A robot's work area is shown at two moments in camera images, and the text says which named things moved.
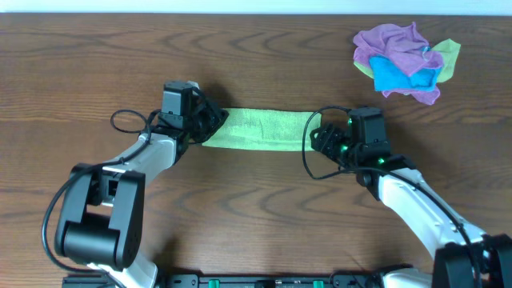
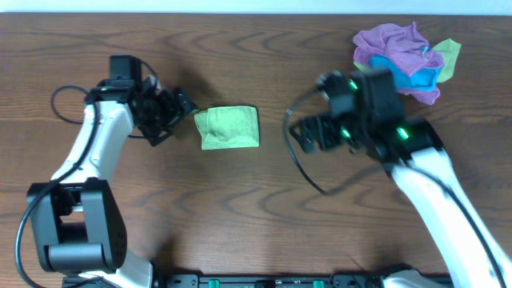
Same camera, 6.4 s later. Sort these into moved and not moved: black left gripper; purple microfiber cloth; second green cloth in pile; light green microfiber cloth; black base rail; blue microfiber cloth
Moved: light green microfiber cloth; black left gripper
Not moved: black base rail; purple microfiber cloth; blue microfiber cloth; second green cloth in pile
